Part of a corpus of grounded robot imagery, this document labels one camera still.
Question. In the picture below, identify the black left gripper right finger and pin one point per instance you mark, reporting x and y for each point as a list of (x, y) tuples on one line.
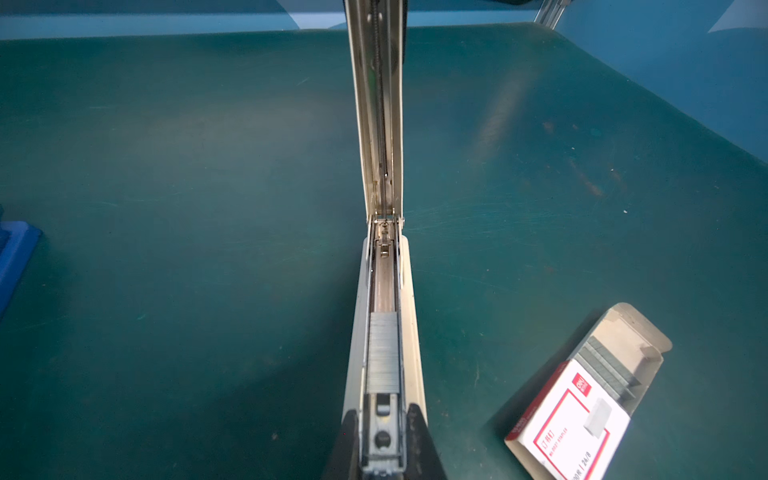
[(422, 459)]

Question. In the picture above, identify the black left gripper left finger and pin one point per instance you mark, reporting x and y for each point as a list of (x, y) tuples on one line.
[(343, 463)]

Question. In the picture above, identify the red white staple box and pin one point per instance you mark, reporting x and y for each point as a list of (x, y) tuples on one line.
[(576, 422)]

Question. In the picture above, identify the beige black stapler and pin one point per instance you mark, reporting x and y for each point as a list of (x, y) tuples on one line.
[(377, 32)]

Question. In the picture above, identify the right aluminium frame post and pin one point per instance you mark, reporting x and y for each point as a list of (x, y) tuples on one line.
[(550, 12)]

